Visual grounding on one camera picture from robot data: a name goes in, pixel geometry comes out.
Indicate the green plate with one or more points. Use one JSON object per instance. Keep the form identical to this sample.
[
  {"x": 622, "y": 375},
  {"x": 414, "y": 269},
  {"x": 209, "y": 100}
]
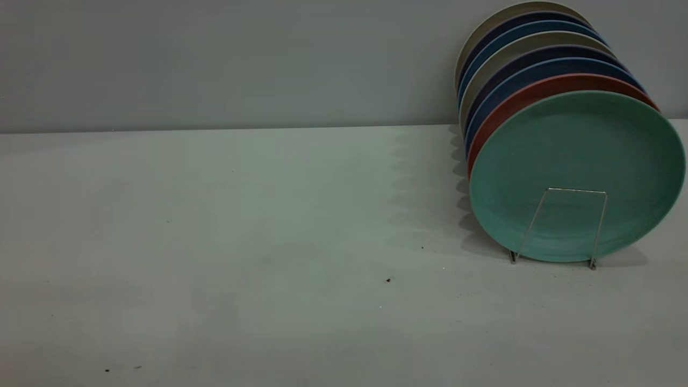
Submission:
[{"x": 575, "y": 150}]

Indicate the blue plate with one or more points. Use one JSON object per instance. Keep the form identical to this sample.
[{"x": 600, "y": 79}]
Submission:
[
  {"x": 537, "y": 26},
  {"x": 548, "y": 66}
]

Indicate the navy plate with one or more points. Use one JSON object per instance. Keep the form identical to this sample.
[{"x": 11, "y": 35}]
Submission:
[
  {"x": 543, "y": 52},
  {"x": 537, "y": 16}
]

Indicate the red plate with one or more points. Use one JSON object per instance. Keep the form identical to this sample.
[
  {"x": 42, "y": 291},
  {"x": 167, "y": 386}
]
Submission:
[{"x": 553, "y": 82}]

